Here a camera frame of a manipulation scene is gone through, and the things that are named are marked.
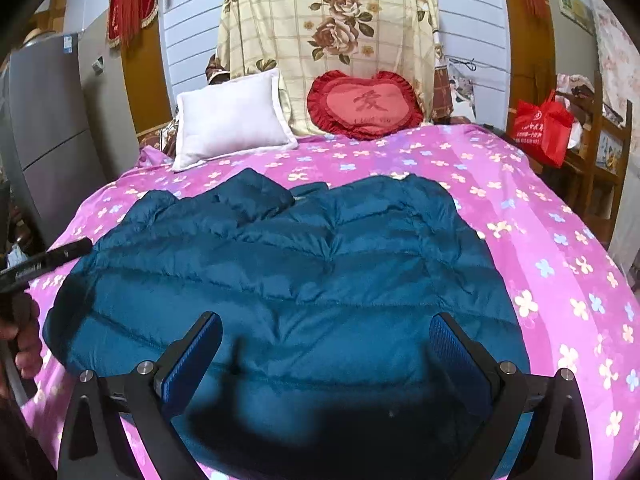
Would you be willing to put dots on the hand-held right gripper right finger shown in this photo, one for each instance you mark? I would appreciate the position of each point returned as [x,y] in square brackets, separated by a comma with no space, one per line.
[455,355]

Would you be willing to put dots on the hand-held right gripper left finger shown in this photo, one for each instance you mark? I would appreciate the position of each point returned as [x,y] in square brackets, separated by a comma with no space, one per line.
[192,360]

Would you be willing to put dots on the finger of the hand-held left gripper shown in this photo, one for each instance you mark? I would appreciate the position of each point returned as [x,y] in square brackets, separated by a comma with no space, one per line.
[70,251]

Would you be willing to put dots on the teal puffer jacket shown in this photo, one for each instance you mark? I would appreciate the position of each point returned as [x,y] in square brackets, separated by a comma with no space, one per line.
[300,270]

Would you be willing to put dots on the person's left hand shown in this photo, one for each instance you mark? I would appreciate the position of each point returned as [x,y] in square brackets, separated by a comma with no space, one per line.
[31,345]

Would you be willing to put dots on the grey refrigerator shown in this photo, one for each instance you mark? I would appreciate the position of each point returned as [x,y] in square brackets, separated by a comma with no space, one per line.
[55,125]

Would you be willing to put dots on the pink floral bedsheet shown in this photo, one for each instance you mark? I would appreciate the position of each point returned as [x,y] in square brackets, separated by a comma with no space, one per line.
[550,240]

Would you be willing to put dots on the white pillow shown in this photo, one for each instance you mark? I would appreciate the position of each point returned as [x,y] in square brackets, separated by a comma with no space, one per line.
[230,115]

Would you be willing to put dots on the wooden chair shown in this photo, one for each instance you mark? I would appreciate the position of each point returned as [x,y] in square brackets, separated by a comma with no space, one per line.
[597,170]

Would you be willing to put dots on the red shopping bag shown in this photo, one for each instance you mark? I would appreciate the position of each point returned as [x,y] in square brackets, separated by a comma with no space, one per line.
[540,130]

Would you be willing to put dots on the red heart-shaped cushion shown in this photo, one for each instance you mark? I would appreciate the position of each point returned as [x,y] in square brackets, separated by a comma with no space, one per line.
[365,105]

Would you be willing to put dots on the cream rose-print cover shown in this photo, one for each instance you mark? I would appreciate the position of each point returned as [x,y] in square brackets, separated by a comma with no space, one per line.
[300,10]

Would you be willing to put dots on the floral curtain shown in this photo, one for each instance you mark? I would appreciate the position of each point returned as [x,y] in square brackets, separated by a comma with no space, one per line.
[615,50]

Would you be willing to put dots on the red hanging wall decoration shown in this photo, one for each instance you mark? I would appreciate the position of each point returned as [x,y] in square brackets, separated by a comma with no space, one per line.
[132,0]

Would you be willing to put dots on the wall picture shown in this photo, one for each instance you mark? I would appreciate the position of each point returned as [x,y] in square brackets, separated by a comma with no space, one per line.
[575,5]

